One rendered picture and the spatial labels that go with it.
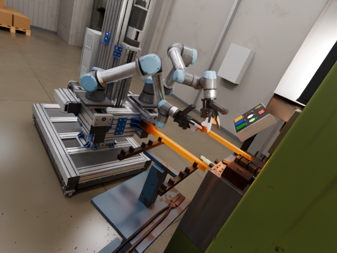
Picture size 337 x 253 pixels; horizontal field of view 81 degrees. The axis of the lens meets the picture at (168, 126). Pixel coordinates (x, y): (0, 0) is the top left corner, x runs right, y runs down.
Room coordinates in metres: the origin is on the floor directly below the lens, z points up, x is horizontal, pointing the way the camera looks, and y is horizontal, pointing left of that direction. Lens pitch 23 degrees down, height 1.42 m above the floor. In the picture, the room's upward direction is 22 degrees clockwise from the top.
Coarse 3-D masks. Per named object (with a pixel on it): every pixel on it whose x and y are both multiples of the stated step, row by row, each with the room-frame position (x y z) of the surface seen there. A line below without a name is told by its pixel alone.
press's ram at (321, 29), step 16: (336, 0) 0.90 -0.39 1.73; (320, 16) 0.91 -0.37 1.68; (336, 16) 0.88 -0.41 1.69; (320, 32) 0.89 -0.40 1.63; (336, 32) 0.87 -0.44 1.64; (304, 48) 0.90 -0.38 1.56; (320, 48) 0.88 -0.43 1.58; (304, 64) 0.88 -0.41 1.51; (288, 80) 0.89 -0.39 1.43; (304, 80) 0.87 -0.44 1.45; (288, 96) 0.88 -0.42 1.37
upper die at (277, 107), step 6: (276, 96) 0.95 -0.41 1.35; (282, 96) 0.93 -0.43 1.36; (270, 102) 0.95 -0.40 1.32; (276, 102) 0.94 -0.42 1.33; (282, 102) 0.93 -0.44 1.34; (288, 102) 0.92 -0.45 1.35; (294, 102) 0.91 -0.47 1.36; (270, 108) 0.94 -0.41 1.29; (276, 108) 0.93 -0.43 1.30; (282, 108) 0.92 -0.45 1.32; (288, 108) 0.91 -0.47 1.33; (294, 108) 0.90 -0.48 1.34; (300, 108) 0.89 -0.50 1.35; (276, 114) 0.92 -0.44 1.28; (282, 114) 0.91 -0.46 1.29; (288, 114) 0.90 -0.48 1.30
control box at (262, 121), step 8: (256, 112) 1.57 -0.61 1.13; (264, 112) 1.47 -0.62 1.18; (248, 120) 1.51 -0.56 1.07; (256, 120) 1.42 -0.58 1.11; (264, 120) 1.40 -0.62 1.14; (272, 120) 1.39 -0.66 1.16; (248, 128) 1.40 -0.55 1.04; (256, 128) 1.40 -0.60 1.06; (264, 128) 1.39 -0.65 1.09; (240, 136) 1.41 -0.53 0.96; (248, 136) 1.40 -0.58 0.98
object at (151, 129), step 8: (144, 120) 0.93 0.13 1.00; (144, 128) 0.92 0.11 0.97; (152, 128) 0.89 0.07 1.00; (160, 136) 0.86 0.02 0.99; (168, 144) 0.83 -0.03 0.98; (176, 144) 0.83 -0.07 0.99; (184, 152) 0.79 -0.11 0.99; (192, 160) 0.77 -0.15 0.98; (200, 160) 0.78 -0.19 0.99; (200, 168) 0.74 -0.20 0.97
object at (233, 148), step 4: (196, 120) 1.19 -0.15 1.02; (200, 124) 1.15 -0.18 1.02; (204, 128) 1.13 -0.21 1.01; (212, 132) 1.12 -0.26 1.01; (212, 136) 1.10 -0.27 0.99; (216, 136) 1.09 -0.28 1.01; (220, 140) 1.07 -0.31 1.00; (224, 140) 1.07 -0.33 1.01; (224, 144) 1.06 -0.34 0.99; (228, 144) 1.05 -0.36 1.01; (232, 144) 1.06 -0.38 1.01; (232, 148) 1.03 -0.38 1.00; (236, 148) 1.03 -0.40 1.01; (236, 152) 1.02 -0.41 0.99; (240, 152) 1.01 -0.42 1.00; (244, 152) 1.02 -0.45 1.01; (248, 156) 0.99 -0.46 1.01
